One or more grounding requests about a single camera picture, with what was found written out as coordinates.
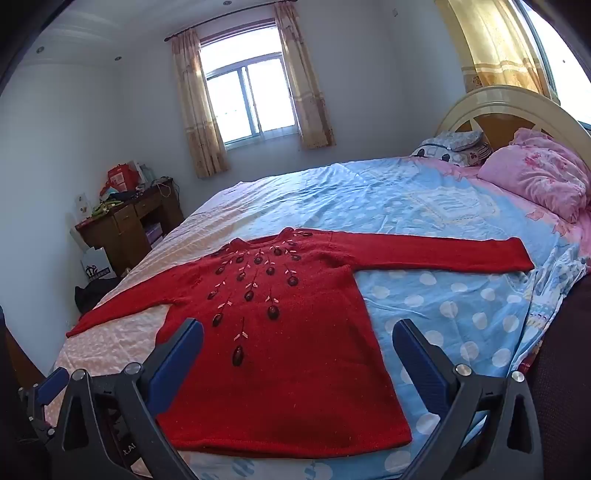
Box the red bag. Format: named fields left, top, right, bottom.
left=107, top=164, right=139, bottom=192

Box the dark curtain rod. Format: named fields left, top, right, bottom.
left=164, top=2, right=301, bottom=43

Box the beige patterned curtain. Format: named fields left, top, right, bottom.
left=171, top=28, right=230, bottom=179
left=272, top=2, right=336, bottom=151

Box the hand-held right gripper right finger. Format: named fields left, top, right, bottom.
left=392, top=318, right=546, bottom=480

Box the grey floral pillow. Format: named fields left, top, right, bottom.
left=433, top=130, right=484, bottom=151

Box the bed with polka-dot sheet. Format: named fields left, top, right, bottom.
left=46, top=156, right=591, bottom=480

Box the yellow curtain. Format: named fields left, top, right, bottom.
left=434, top=0, right=548, bottom=97

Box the white printed pillow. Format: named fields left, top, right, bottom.
left=411, top=142, right=493, bottom=168

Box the brown wooden desk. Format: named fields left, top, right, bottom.
left=75, top=179, right=185, bottom=278

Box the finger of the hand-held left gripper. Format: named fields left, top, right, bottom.
left=17, top=367, right=71, bottom=446

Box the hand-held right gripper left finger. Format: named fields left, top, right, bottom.
left=48, top=318, right=205, bottom=480

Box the pink fluffy pillow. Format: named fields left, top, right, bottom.
left=478, top=128, right=591, bottom=224

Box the sliding glass window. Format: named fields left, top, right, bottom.
left=199, top=23, right=298, bottom=148

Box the cream wooden headboard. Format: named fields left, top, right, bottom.
left=434, top=85, right=591, bottom=195

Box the bright side window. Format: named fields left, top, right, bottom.
left=517, top=0, right=591, bottom=127

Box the white paper shopping bag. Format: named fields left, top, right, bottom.
left=81, top=247, right=117, bottom=282

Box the dark brown cloth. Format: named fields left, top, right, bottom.
left=526, top=272, right=591, bottom=480

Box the red knitted sweater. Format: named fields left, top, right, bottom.
left=66, top=227, right=536, bottom=459

